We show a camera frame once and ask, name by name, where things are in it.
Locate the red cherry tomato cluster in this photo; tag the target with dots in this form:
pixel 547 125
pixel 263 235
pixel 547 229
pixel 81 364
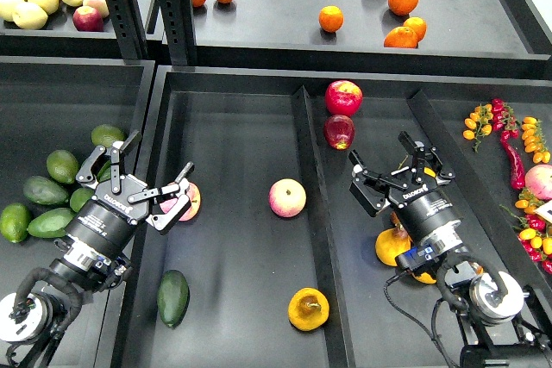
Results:
pixel 504 120

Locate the green avocado bottom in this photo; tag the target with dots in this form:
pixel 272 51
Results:
pixel 51 224

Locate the dark green avocado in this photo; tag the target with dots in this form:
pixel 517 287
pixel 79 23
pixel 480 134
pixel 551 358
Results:
pixel 172 297

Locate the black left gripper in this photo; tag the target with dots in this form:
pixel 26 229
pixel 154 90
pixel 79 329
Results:
pixel 107 223

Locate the red chili pepper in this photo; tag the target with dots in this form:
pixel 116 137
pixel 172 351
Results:
pixel 517 171

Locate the green avocado top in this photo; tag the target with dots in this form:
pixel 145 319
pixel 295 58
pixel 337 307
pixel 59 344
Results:
pixel 105 135

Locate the pink apple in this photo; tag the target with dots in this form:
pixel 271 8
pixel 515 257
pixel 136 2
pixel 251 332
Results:
pixel 287 197
pixel 194 194

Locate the orange cherry tomato cluster right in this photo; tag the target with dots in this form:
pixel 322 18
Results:
pixel 534 140

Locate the green avocado middle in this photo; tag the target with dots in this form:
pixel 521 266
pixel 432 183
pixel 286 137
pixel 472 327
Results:
pixel 104 173

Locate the white label card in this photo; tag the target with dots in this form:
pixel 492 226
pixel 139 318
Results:
pixel 545 211

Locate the black tray divider left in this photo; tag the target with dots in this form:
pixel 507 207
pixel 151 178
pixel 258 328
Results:
pixel 327 268

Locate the black tray divider right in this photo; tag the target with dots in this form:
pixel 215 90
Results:
pixel 483 175

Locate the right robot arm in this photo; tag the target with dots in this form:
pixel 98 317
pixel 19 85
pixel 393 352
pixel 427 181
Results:
pixel 487 302

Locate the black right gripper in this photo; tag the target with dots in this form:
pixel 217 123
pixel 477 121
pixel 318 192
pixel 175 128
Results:
pixel 424 211

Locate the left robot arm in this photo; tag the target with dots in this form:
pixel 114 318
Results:
pixel 35 317

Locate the pink apple right edge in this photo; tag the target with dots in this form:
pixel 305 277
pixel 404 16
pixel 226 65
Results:
pixel 538 181

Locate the red apple on shelf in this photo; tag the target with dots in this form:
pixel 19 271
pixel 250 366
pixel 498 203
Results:
pixel 88 19

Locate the bright green avocado far left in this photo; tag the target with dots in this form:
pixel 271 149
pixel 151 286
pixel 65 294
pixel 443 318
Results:
pixel 15 219

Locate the front orange shelf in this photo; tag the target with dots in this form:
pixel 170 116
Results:
pixel 401 37

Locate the yellow pear top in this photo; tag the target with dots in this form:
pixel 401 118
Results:
pixel 429 172

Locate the orange cherry tomato cluster left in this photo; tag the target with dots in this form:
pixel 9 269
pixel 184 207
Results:
pixel 478 125

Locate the small orange right shelf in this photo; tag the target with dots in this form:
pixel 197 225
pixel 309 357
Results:
pixel 418 25

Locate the green avocado upper left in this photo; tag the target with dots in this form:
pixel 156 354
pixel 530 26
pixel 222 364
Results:
pixel 62 166

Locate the black middle tray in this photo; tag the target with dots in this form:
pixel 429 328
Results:
pixel 242 262

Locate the green avocado centre low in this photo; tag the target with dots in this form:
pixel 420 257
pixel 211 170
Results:
pixel 79 198

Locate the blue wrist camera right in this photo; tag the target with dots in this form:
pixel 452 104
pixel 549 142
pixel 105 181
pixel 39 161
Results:
pixel 419 260

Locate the black tray divider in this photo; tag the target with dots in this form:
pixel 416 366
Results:
pixel 327 268
pixel 483 175

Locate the bright red apple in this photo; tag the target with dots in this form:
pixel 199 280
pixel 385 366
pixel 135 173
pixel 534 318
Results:
pixel 343 97

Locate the black shelf upright left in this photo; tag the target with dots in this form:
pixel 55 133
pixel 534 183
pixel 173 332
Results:
pixel 130 33

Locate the pink apple centre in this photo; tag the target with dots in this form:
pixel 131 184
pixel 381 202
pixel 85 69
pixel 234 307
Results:
pixel 287 197

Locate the pink apple left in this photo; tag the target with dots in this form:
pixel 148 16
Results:
pixel 194 194

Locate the dark red apple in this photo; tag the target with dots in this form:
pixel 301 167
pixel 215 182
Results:
pixel 339 131

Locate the mixed cherry tomatoes lower right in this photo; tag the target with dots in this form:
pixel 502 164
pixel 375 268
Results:
pixel 533 231

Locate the orange cherry tomato cluster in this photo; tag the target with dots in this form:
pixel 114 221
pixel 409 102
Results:
pixel 478 125
pixel 534 140

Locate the dark avocado left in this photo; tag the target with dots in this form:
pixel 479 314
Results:
pixel 44 191

